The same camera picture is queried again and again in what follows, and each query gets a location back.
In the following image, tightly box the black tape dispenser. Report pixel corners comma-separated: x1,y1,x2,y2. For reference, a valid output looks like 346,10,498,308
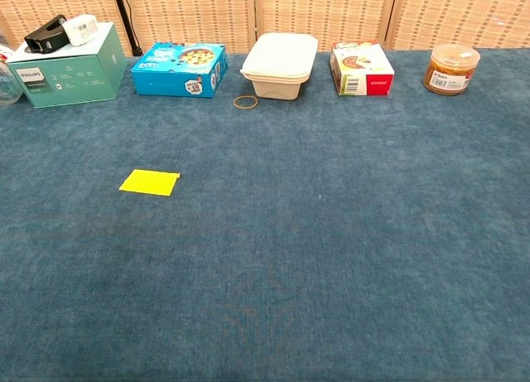
23,14,70,54

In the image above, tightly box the blue table cloth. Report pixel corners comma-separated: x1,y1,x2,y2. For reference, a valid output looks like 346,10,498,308
0,48,530,382

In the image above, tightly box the beige lidded food container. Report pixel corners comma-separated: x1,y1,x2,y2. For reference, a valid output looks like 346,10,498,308
240,32,320,100

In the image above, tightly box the blue cookie box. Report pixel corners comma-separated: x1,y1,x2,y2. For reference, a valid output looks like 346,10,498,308
130,41,229,99

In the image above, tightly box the white and red carton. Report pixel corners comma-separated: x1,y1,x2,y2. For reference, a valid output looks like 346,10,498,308
330,41,396,97

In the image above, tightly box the woven folding screen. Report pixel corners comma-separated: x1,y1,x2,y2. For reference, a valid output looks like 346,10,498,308
0,0,530,56

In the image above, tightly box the black pole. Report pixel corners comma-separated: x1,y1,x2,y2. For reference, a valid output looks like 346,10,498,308
110,0,144,57

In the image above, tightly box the clear jar of rubber bands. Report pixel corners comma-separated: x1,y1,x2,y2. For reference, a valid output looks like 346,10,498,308
422,43,481,96

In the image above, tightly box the teal Philips box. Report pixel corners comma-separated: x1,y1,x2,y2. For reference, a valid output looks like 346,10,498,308
5,22,128,109

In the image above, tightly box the small white labelled box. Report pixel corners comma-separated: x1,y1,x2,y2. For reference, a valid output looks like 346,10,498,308
61,15,99,47

